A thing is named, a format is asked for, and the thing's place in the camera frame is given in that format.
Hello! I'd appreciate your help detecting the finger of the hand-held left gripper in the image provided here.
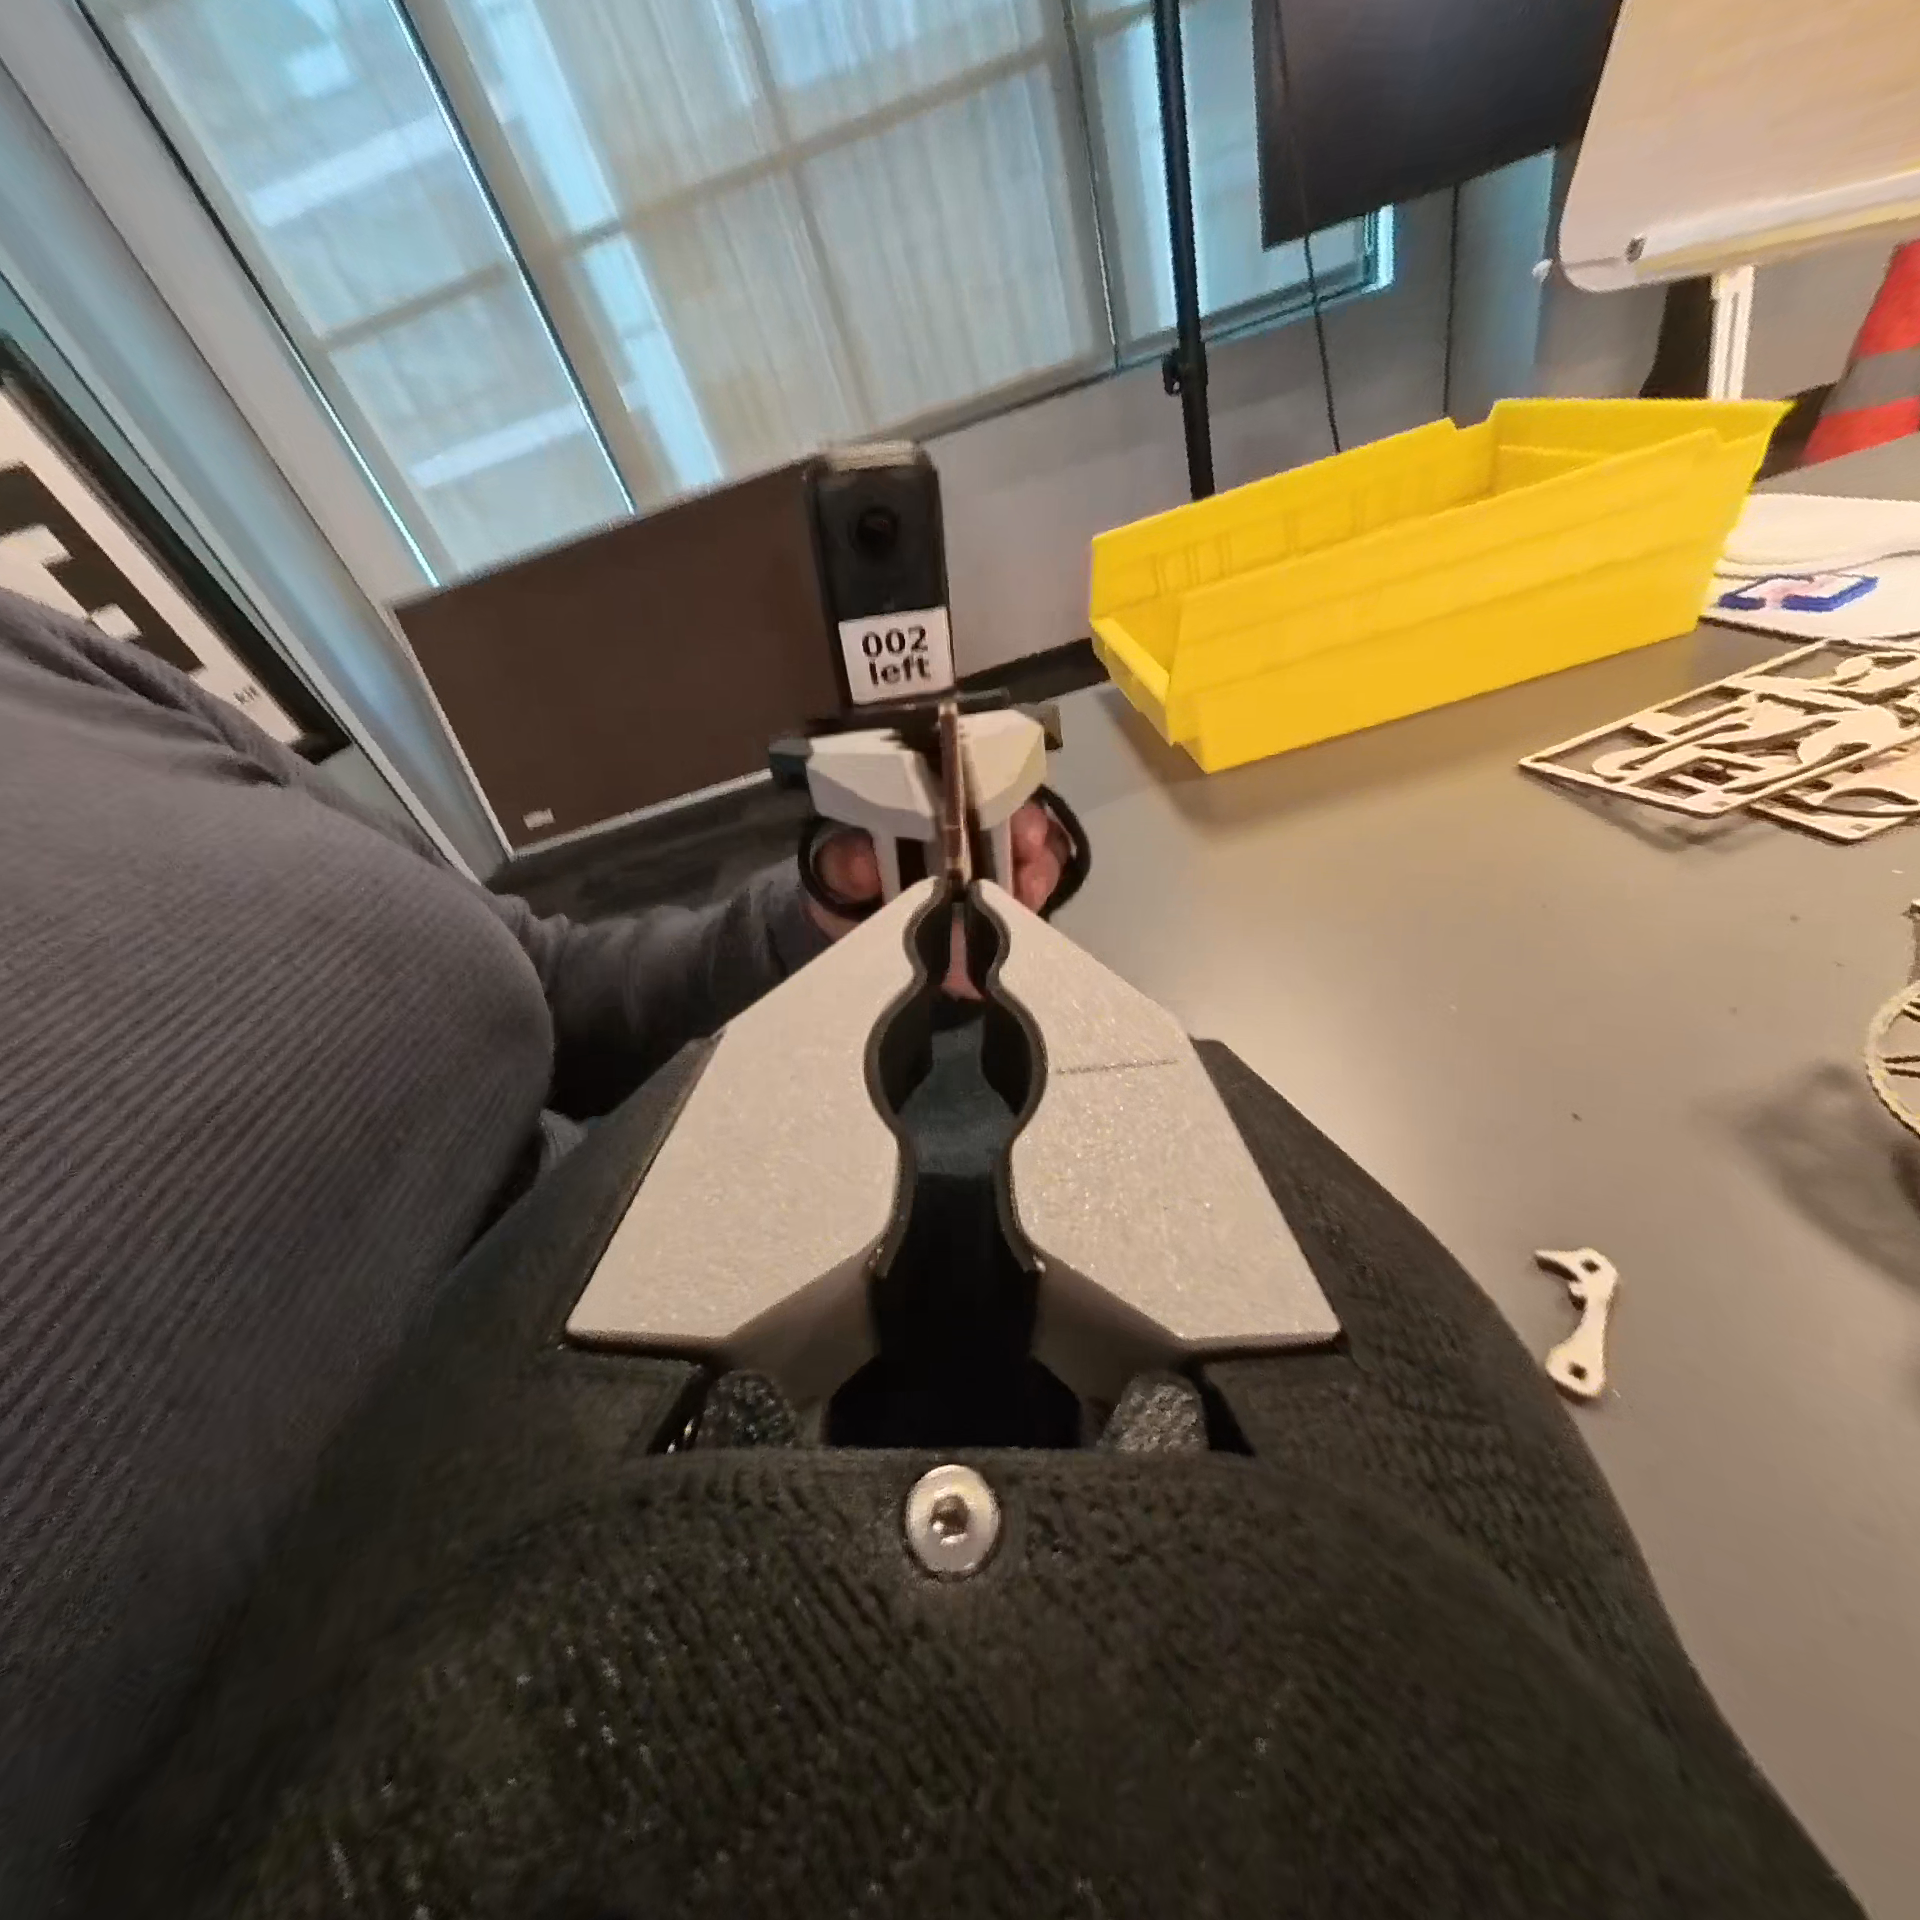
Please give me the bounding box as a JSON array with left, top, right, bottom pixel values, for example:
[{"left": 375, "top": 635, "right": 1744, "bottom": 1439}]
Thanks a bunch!
[
  {"left": 801, "top": 722, "right": 944, "bottom": 905},
  {"left": 967, "top": 711, "right": 1049, "bottom": 890}
]

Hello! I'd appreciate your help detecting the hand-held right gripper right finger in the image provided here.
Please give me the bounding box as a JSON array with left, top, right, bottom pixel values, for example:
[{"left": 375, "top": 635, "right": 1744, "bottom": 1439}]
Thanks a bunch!
[{"left": 978, "top": 882, "right": 1344, "bottom": 1402}]

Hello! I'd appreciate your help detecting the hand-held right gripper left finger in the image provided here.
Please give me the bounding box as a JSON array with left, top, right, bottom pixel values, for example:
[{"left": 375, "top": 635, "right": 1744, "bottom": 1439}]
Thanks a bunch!
[{"left": 567, "top": 882, "right": 944, "bottom": 1385}]

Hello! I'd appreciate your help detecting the curved wooden model part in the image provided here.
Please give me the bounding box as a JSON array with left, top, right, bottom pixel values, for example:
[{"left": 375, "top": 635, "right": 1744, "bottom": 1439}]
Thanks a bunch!
[{"left": 1534, "top": 1246, "right": 1625, "bottom": 1403}]

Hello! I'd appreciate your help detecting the person's left forearm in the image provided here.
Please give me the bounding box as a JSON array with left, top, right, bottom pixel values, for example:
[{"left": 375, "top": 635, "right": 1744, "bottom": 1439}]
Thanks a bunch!
[{"left": 496, "top": 870, "right": 829, "bottom": 1119}]

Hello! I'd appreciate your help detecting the wooden parts sheet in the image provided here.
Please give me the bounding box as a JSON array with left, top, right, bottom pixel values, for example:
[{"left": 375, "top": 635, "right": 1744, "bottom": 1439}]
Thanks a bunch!
[
  {"left": 1745, "top": 780, "right": 1920, "bottom": 846},
  {"left": 1518, "top": 638, "right": 1920, "bottom": 822}
]

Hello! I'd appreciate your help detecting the wooden bicycle model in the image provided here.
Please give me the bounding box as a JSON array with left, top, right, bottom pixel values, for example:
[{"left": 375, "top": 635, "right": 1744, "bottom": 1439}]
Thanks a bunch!
[{"left": 1862, "top": 901, "right": 1920, "bottom": 1145}]

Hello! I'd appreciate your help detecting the person's left hand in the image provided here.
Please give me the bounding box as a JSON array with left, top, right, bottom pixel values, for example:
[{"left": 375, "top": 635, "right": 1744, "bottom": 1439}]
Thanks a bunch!
[{"left": 816, "top": 803, "right": 1078, "bottom": 950}]

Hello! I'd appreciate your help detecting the yellow plastic bin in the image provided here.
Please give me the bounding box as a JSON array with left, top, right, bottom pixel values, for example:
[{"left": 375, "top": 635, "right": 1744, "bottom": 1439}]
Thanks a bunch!
[{"left": 1088, "top": 394, "right": 1794, "bottom": 778}]

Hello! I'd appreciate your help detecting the black light stand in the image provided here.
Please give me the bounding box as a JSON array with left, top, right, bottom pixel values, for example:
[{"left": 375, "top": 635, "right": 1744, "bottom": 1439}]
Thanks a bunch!
[{"left": 1147, "top": 0, "right": 1219, "bottom": 505}]

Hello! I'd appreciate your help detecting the large window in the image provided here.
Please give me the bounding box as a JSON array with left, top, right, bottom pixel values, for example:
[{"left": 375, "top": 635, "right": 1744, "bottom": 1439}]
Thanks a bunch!
[{"left": 75, "top": 0, "right": 1403, "bottom": 594}]

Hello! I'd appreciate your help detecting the person's torso grey sweater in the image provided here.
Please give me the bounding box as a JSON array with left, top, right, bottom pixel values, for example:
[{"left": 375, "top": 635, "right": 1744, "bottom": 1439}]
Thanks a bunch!
[{"left": 0, "top": 593, "right": 560, "bottom": 1920}]

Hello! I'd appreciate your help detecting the large dark display screen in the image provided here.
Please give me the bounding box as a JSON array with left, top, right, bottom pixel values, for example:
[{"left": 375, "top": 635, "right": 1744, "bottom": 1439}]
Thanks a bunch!
[{"left": 1251, "top": 0, "right": 1630, "bottom": 251}]

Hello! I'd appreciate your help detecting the black framed marker sign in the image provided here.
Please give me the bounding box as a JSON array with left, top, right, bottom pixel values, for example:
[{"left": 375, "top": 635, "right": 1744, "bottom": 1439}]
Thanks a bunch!
[{"left": 0, "top": 337, "right": 354, "bottom": 758}]

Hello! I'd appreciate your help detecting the wooden book stand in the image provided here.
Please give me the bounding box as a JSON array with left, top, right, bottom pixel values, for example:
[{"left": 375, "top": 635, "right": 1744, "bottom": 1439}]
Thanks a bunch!
[{"left": 1536, "top": 0, "right": 1920, "bottom": 633}]

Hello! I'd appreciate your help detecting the orange traffic cone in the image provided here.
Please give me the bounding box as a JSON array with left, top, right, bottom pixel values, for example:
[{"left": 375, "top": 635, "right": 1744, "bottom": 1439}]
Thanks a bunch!
[{"left": 1799, "top": 241, "right": 1920, "bottom": 470}]

